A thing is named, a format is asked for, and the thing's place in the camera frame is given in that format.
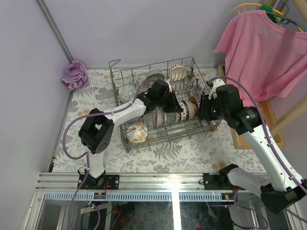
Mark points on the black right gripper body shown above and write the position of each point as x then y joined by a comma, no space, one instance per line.
217,111

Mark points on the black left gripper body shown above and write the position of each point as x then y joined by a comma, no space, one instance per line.
172,101

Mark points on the green diamond patterned bowl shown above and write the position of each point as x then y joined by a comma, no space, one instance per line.
171,118

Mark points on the blue zigzag bowl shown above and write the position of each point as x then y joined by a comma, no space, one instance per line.
198,102

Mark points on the purple striped bowl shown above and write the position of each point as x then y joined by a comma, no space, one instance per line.
158,117

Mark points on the red diamond patterned bowl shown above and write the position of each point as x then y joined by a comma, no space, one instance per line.
193,100

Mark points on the black patterned bowl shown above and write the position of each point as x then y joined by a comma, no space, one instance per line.
154,74

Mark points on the grey dotted bowl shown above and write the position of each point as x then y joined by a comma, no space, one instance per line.
126,93

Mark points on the cream bowl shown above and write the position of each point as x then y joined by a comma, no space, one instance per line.
178,72

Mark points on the yellow floral bowl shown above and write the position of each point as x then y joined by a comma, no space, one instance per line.
137,133

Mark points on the brown lattice patterned bowl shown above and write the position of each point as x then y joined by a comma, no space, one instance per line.
192,109

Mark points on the white bowl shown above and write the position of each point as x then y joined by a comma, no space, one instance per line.
185,113

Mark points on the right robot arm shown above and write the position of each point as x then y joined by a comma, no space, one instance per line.
284,185

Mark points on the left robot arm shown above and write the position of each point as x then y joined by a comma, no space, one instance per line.
96,131

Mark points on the floral table mat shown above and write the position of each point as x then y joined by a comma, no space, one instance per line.
202,153

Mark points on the pink t-shirt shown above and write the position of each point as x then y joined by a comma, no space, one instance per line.
268,60

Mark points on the purple crumpled cloth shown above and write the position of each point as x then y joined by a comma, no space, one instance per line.
76,76

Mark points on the teal clothes hanger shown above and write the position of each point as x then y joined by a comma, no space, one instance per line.
278,18

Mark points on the yellow clothes hanger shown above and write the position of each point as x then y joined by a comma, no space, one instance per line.
282,8

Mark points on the white wrist camera, left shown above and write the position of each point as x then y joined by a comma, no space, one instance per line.
169,82

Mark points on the white wrist camera, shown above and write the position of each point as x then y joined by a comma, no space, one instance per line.
169,82
216,83

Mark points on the grey wire dish rack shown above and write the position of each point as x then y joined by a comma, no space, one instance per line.
174,126

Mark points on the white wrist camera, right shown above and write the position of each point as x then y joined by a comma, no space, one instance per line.
216,83

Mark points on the wooden tray frame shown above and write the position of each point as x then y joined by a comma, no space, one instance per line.
267,112

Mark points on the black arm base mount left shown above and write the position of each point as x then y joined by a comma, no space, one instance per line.
103,182

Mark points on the aluminium frame rail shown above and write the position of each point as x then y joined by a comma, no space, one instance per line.
128,182

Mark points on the slotted cable duct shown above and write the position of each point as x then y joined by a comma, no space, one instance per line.
140,196

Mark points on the corner aluminium post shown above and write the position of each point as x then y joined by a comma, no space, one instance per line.
54,28

